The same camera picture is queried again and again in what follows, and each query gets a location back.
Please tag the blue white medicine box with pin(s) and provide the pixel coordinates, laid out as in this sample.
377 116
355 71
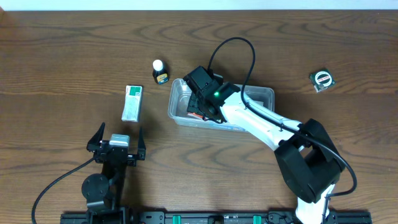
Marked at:
231 127

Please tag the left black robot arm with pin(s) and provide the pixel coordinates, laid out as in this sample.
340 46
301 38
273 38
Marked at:
103 191

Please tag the dark syrup bottle white cap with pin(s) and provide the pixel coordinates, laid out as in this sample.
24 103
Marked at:
160 73

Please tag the green white medicine box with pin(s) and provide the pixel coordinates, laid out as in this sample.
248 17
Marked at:
132 103

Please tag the clear plastic container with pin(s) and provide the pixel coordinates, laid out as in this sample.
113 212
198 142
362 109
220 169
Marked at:
180 94

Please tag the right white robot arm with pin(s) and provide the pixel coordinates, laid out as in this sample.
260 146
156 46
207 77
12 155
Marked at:
308 160

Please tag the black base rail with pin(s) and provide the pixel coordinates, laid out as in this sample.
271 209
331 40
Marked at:
125 215

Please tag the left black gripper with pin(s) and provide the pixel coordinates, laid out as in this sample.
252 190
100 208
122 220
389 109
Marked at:
116 154

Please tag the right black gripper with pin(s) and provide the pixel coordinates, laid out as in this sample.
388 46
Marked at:
195 104

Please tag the dark green square box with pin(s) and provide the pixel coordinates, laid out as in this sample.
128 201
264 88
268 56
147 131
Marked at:
322 80

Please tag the red white medicine box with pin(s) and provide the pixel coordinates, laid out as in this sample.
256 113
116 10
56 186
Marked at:
194 115

